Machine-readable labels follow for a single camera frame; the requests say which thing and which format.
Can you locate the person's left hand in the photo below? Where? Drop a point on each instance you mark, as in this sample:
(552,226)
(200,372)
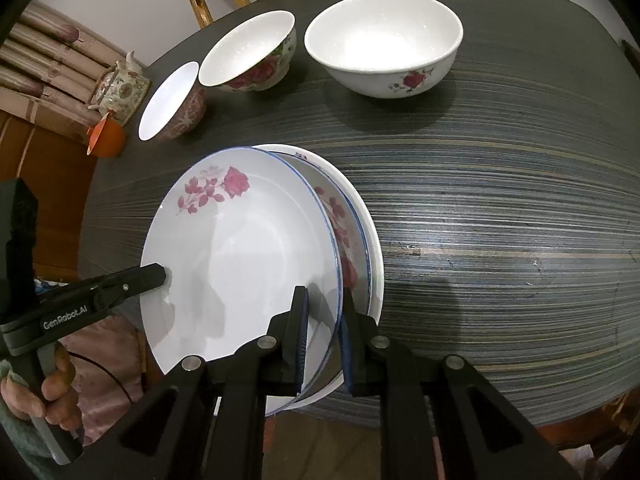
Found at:
(62,395)

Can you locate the white bowl with red peonies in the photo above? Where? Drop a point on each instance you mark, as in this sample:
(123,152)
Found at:
(245,50)

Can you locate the orange plastic cup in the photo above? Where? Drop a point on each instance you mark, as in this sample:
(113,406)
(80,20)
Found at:
(107,140)

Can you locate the white patterned bag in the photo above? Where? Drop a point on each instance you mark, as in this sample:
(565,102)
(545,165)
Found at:
(597,462)

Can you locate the blue-rimmed plate with red flowers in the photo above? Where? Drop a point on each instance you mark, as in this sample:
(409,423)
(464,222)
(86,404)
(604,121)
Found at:
(347,230)

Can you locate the large white bowl with rose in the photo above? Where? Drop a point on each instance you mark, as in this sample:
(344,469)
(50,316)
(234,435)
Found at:
(385,35)

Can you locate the white plate with pink rose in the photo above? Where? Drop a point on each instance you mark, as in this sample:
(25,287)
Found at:
(240,260)

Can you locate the person's pink clothing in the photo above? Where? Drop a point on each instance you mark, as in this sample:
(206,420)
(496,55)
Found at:
(100,360)

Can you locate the floral ceramic teapot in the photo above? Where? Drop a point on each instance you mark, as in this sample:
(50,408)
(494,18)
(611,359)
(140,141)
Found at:
(120,87)

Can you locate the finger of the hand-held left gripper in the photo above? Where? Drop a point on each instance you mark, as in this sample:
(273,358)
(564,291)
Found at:
(140,280)

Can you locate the wicker chair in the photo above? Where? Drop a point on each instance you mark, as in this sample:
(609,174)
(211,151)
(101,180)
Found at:
(617,410)

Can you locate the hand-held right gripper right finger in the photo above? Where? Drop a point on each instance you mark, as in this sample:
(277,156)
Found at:
(346,355)

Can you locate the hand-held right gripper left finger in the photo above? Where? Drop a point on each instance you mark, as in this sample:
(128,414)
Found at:
(299,345)

